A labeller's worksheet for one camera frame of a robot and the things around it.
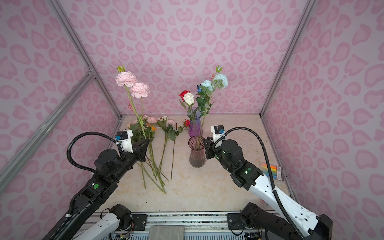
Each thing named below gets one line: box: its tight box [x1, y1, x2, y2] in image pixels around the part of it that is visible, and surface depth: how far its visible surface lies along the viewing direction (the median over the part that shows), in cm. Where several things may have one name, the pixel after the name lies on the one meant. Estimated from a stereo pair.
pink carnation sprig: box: [115, 65, 150, 140], surface depth 58 cm
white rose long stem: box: [183, 92, 196, 141], surface depth 70 cm
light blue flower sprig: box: [195, 65, 229, 142], surface depth 73 cm
